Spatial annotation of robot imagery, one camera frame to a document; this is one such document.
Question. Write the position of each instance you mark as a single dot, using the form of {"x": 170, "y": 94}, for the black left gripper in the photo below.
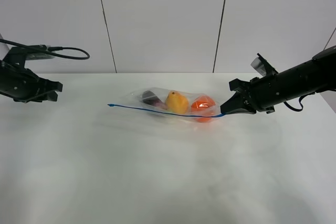
{"x": 22, "y": 85}

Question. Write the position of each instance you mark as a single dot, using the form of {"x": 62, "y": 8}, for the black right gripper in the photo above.
{"x": 251, "y": 101}

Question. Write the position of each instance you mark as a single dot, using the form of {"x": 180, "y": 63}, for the clear bag with blue zipper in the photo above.
{"x": 130, "y": 109}

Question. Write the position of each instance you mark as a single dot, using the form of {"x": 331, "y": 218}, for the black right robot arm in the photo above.
{"x": 262, "y": 94}

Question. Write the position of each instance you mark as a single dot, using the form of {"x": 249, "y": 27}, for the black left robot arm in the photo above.
{"x": 22, "y": 85}

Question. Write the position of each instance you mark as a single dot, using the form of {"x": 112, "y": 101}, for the orange fruit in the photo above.
{"x": 205, "y": 107}

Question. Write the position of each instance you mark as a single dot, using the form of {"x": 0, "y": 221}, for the yellow fruit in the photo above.
{"x": 177, "y": 103}

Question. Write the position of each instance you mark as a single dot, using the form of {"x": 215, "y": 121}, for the purple eggplant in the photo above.
{"x": 149, "y": 98}

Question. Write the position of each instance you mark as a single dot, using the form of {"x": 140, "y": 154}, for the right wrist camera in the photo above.
{"x": 263, "y": 67}

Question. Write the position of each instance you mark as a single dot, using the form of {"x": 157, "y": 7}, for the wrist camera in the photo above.
{"x": 263, "y": 67}
{"x": 35, "y": 52}

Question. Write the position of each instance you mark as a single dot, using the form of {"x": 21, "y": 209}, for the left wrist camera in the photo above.
{"x": 35, "y": 52}

